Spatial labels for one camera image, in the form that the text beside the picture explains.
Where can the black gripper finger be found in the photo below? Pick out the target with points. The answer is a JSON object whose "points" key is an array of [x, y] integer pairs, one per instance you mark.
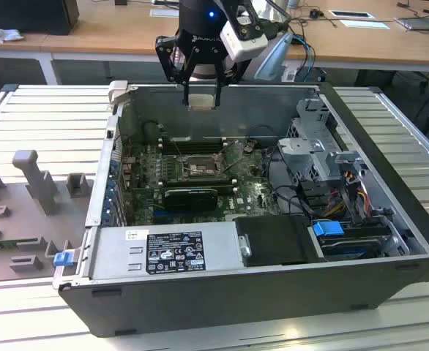
{"points": [[165, 55], [218, 96]]}

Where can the silver CPU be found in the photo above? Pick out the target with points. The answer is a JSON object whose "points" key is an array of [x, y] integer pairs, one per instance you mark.
{"points": [[201, 101]]}

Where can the metal locking lever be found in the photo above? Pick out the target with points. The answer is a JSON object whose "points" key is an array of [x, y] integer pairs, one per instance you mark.
{"points": [[234, 164], [178, 151]]}

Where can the CPU socket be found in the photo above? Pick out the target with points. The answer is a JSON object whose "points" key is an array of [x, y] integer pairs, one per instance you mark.
{"points": [[200, 168]]}

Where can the wooden desk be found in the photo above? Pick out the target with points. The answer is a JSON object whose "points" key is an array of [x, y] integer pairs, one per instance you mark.
{"points": [[108, 36]]}

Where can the pale blue teach pendant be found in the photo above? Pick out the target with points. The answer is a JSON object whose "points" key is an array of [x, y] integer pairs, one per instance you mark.
{"points": [[275, 58]]}

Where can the green motherboard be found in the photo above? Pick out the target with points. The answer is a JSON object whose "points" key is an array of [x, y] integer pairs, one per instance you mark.
{"points": [[247, 190]]}

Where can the metal drive cage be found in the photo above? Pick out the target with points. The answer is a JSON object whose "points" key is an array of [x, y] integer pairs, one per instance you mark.
{"points": [[309, 150]]}

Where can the black graphics card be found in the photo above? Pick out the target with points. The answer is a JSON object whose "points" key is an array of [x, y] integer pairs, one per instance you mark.
{"points": [[190, 199]]}

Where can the black computer mouse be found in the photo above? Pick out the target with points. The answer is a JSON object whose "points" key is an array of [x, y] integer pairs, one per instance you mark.
{"points": [[314, 13]]}

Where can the black box on desk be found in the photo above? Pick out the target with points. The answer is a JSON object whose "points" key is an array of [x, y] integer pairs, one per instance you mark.
{"points": [[28, 16]]}

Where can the black plastic shroud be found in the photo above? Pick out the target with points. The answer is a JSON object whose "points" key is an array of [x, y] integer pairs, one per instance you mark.
{"points": [[273, 239]]}

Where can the black power supply label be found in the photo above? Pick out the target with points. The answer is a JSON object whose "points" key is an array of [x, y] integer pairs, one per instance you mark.
{"points": [[174, 252]]}

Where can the crumpled white paper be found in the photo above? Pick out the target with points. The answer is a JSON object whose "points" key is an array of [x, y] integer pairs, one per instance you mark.
{"points": [[2, 33]]}

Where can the white paper sheet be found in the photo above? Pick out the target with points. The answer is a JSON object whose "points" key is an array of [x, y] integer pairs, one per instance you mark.
{"points": [[366, 24]]}

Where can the blue disk carrier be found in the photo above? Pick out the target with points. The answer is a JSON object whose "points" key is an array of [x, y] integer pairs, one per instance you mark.
{"points": [[326, 228]]}

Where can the silver power supply unit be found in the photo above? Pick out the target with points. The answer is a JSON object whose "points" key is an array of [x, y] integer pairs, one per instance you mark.
{"points": [[108, 252]]}

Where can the grey parts rack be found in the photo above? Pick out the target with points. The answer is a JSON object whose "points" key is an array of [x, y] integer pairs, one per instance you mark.
{"points": [[35, 219]]}

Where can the black open PC case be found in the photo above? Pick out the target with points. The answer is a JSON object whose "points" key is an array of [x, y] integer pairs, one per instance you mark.
{"points": [[200, 307]]}

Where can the grey tablet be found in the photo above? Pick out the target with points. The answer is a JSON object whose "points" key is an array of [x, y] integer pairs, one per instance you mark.
{"points": [[419, 23]]}

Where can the blue case latch clip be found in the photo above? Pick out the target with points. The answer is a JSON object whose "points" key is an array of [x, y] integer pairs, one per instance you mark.
{"points": [[62, 259]]}

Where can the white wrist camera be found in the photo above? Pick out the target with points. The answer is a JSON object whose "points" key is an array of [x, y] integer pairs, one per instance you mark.
{"points": [[244, 40]]}

